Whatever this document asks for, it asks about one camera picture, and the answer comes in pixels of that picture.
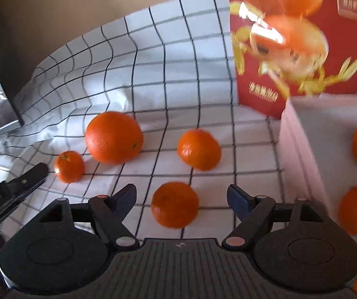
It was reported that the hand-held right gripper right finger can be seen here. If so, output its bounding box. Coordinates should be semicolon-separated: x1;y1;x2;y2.
221;184;326;252

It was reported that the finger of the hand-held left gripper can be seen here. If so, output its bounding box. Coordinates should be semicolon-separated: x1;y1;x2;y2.
3;163;49;197

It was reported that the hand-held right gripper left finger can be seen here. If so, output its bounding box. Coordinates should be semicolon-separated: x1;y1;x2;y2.
37;184;139;252

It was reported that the pink cardboard box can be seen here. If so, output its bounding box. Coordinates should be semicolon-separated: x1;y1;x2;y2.
278;93;357;287

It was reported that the large orange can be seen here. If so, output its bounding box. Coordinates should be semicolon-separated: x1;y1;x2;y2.
85;111;144;164

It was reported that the red printed snack bag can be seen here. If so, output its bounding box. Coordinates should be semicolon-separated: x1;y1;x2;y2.
217;0;357;120

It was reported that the white black-grid tablecloth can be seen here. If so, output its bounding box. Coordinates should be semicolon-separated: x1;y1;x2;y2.
0;0;288;256

